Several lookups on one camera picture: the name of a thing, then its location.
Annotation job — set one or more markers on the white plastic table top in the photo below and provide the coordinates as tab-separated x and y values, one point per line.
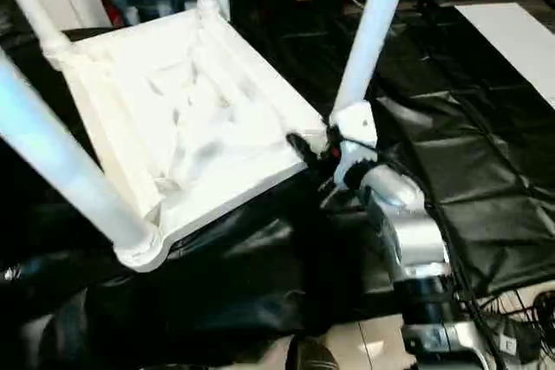
199	119

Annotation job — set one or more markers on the black plastic mat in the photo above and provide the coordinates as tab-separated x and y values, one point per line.
468	171

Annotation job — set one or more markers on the person's black shoes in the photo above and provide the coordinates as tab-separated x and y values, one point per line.
314	354

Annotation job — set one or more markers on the white flat board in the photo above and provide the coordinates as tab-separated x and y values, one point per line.
516	45

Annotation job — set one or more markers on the red bottle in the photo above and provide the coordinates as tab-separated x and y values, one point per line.
111	13

